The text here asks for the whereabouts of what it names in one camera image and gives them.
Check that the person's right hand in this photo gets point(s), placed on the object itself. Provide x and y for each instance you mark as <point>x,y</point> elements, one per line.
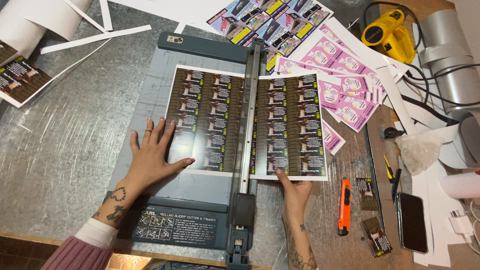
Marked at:
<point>296,198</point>

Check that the person's left hand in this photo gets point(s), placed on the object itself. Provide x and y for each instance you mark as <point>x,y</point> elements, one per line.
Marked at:
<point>152,163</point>

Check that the brown printed card sheet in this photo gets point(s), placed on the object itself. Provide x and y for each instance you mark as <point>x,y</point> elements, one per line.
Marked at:
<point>288,123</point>

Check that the orange utility knife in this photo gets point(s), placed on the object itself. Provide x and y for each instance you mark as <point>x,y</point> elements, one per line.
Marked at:
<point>344,206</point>

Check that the grey rolling paper trimmer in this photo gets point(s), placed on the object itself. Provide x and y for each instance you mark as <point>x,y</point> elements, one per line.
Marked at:
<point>195,202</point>

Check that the small pink card strip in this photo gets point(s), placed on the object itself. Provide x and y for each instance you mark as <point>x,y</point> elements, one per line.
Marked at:
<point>332,138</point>

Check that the stack of brown cards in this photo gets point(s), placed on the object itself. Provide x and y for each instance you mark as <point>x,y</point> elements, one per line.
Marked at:
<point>367,195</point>
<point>376,237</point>

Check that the long metal ruler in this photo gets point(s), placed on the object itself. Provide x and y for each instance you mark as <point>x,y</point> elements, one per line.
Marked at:
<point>375,157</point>

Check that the yellow black craft knife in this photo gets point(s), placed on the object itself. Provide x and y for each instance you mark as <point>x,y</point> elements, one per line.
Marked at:
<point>390,170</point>

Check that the black round knob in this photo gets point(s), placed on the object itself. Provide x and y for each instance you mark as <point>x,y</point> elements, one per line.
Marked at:
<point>392,133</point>

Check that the black smartphone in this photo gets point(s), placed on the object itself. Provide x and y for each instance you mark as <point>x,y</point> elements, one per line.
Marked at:
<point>412,223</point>

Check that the crumpled clear plastic bag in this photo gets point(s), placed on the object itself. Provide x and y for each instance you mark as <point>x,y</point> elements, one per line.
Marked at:
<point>420,152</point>

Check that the wide white paper strip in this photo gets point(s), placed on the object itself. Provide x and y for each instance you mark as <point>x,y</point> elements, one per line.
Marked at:
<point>93,38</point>

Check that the pile of white sheets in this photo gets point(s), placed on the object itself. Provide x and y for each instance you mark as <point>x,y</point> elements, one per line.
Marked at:
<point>438,225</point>

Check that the large pink printed sheet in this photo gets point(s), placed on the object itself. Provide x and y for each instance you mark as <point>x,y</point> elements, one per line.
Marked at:
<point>337,56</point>

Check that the cut brown card sheet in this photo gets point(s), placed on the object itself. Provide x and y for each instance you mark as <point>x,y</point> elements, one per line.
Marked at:
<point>20,78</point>

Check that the small white roll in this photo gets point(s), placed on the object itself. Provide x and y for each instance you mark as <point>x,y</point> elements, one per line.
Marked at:
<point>461,185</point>

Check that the white charger plug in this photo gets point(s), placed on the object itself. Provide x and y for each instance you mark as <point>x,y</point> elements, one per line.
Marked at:
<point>461,225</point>

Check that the colourful flyer sheet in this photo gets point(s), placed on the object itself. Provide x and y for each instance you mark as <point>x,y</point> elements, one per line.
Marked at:
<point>270,26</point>

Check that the white paper roll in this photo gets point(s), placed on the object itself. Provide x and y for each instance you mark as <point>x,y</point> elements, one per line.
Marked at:
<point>37,18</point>

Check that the yellow heat gun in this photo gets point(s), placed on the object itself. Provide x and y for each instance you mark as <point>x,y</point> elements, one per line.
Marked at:
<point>388,33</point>

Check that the silver vinyl roll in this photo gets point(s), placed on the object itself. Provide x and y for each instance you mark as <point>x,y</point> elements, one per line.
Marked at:
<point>450,56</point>

